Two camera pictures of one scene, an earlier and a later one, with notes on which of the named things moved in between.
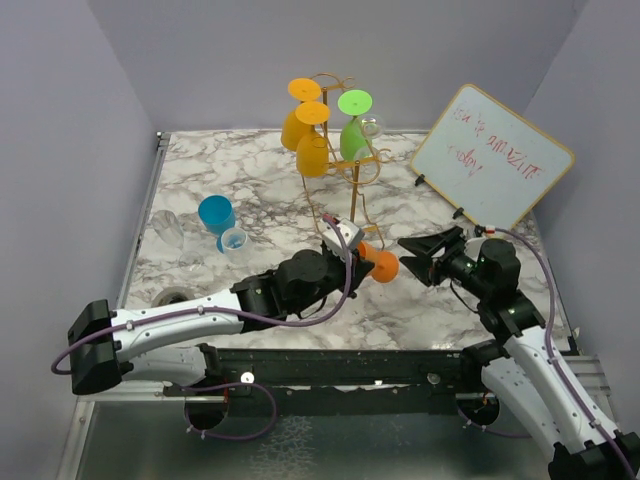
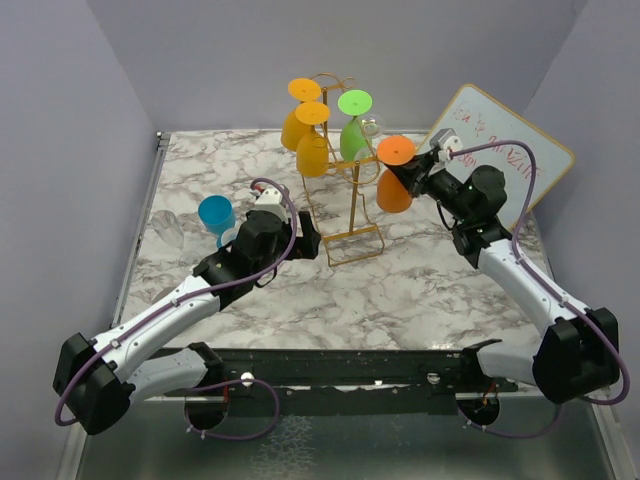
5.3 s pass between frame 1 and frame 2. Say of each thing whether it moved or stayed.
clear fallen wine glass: stayed
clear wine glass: stayed
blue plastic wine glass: stayed
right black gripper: moved
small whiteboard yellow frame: stayed
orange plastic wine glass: moved
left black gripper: moved
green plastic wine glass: stayed
